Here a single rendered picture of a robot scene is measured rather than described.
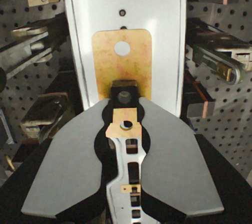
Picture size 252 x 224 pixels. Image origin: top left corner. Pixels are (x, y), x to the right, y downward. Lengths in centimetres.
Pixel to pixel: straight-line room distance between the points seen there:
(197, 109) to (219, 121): 46
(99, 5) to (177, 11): 14
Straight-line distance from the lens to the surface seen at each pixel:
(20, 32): 37
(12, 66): 29
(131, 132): 16
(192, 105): 48
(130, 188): 64
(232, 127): 99
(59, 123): 42
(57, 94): 50
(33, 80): 82
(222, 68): 34
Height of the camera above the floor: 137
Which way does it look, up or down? 60 degrees down
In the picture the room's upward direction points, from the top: 179 degrees counter-clockwise
